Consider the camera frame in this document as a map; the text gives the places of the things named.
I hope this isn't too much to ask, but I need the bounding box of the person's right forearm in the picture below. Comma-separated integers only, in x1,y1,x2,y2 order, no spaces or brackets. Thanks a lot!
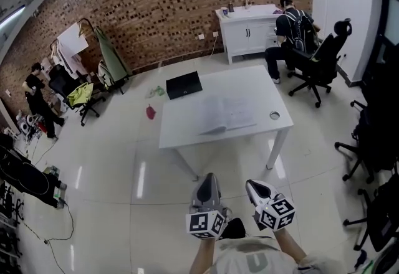
273,228,308,267

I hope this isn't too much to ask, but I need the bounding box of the yellow-green cloth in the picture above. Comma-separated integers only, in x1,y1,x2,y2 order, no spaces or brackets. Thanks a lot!
66,82,95,108

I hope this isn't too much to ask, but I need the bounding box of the white book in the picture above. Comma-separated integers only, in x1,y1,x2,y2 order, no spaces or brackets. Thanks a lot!
197,95,258,136

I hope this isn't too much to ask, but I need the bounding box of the white cabinet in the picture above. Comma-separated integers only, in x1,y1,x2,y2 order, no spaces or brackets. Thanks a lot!
214,4,283,65

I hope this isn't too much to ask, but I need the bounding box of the green plastic bag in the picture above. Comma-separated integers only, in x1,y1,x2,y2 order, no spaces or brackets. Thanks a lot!
145,85,166,100

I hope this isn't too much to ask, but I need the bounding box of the green hanging garment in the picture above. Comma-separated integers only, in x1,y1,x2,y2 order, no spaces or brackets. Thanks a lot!
93,26,133,81

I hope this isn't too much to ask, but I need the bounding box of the black clothes rack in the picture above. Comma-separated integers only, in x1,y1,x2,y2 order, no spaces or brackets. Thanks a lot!
75,17,132,95

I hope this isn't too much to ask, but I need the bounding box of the person's left forearm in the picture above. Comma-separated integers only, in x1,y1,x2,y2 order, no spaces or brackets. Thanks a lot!
189,237,219,274

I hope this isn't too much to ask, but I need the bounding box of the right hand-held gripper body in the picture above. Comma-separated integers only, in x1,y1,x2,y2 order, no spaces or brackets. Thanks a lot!
245,179,297,232

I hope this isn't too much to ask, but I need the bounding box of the black office chair with headrest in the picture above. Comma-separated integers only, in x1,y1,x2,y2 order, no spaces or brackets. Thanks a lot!
281,17,352,109

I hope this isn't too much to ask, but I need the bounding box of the black floor cable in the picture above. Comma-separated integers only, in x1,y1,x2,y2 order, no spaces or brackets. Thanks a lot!
42,200,76,274

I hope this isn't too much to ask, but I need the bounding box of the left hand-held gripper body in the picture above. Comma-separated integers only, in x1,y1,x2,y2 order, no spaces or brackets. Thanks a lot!
186,172,227,241

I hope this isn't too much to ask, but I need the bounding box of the pink bag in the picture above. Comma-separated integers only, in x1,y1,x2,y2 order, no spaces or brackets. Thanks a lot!
145,103,158,121

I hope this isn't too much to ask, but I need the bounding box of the green and black shoe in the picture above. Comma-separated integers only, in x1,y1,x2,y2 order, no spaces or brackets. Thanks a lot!
353,244,399,274

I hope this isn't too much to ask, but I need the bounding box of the white table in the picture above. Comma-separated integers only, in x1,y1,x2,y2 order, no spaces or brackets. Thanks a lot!
158,64,295,181

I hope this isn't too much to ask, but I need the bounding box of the person's beige shirt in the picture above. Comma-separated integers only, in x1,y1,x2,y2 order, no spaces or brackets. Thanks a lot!
204,235,345,274

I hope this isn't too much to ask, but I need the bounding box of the black box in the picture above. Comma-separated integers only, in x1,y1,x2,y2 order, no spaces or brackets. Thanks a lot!
165,70,204,101

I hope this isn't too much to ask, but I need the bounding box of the white bag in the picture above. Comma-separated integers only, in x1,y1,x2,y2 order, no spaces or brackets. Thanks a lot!
97,60,115,89

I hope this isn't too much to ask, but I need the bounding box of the white board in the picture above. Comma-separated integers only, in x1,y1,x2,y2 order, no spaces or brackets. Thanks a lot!
56,22,90,59

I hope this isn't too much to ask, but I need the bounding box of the white cable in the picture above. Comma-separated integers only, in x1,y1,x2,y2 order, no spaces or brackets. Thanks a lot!
209,35,219,59

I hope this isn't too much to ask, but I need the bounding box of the ceiling light strip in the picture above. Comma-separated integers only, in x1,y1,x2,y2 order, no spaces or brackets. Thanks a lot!
0,4,26,31

